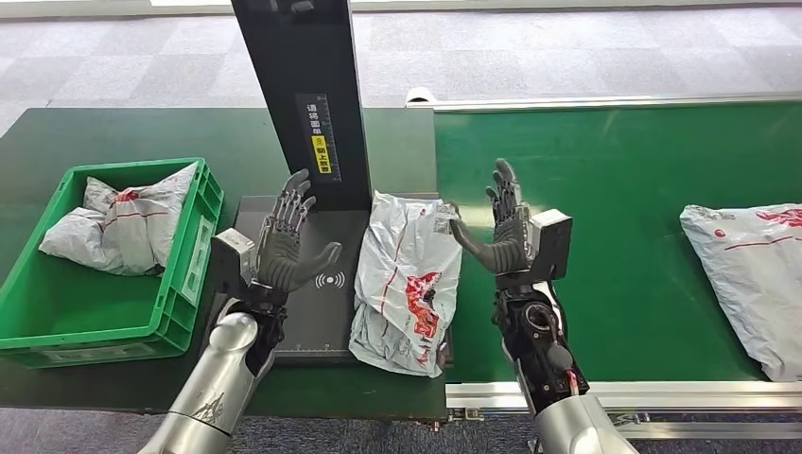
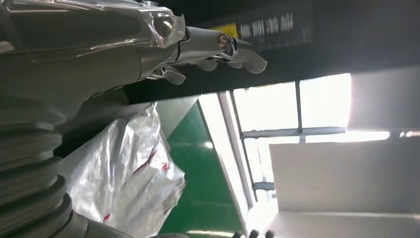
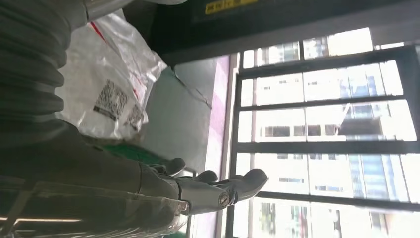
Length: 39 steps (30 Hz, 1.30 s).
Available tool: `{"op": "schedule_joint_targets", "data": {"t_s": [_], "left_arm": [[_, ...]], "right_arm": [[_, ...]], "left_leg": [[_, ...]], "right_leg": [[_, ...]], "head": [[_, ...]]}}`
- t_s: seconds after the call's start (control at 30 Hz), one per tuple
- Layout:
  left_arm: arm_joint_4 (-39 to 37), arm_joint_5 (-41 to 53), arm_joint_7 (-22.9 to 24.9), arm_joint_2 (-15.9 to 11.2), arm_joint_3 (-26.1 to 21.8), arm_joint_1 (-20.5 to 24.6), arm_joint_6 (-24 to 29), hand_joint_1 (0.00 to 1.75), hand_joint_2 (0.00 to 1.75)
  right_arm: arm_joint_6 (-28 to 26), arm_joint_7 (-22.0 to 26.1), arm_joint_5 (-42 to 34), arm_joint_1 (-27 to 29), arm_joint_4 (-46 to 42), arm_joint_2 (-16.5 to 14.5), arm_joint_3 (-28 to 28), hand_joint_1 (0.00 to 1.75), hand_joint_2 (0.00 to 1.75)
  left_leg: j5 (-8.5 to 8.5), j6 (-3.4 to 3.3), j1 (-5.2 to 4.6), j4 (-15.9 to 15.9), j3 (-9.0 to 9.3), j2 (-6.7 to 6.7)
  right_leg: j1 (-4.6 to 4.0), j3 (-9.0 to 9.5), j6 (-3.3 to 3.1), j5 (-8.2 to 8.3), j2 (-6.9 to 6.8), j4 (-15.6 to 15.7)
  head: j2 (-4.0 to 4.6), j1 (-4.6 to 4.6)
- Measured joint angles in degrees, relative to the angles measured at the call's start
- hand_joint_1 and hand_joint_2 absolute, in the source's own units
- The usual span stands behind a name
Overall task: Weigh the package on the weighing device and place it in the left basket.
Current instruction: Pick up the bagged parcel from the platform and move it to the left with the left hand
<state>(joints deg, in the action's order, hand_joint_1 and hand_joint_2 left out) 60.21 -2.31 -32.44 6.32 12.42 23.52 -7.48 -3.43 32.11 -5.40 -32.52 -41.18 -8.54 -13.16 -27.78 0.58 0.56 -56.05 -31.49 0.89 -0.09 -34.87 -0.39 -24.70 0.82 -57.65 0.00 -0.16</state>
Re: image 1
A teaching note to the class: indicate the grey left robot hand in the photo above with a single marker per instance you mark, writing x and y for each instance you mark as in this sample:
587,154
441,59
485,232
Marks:
282,257

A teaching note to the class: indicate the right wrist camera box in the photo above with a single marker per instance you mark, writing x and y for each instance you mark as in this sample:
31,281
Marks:
554,241

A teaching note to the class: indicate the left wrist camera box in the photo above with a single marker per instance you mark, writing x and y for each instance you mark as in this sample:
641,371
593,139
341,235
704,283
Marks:
228,260

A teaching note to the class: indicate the grey package with red stripe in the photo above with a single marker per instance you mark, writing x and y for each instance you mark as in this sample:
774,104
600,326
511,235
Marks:
150,213

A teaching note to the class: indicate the white conveyor roller cap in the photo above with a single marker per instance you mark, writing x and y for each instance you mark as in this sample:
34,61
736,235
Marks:
418,94

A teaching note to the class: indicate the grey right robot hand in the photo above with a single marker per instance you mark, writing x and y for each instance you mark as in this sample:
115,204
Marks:
507,244

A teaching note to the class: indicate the black weighing scanner device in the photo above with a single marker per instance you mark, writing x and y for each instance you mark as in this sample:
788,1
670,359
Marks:
301,50

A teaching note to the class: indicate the aluminium lower frame bar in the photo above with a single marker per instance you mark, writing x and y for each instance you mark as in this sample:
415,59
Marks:
720,430

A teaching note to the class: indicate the green plastic basket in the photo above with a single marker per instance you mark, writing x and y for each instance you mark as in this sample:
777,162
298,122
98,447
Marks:
81,313

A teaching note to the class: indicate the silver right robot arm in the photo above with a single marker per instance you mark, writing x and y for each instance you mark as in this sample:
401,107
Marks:
545,357

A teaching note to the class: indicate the green conveyor belt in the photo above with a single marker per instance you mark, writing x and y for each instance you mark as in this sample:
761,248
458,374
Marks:
626,188

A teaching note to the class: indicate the crumpled plain grey package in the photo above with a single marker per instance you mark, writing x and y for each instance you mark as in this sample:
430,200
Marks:
72,241

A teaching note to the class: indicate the aluminium conveyor side rail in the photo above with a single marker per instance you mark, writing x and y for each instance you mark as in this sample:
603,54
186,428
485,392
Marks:
689,396
595,101

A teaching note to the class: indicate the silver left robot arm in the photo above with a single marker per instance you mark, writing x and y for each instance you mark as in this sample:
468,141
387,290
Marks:
219,382

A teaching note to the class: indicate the large grey mailer package red print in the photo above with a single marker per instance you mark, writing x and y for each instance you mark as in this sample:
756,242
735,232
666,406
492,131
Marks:
752,282

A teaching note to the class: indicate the black yellow label sticker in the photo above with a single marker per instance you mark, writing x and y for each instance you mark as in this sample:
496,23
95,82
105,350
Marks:
318,125

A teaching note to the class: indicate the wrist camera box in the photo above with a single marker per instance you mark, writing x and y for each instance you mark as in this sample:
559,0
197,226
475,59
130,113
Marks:
228,260
554,241

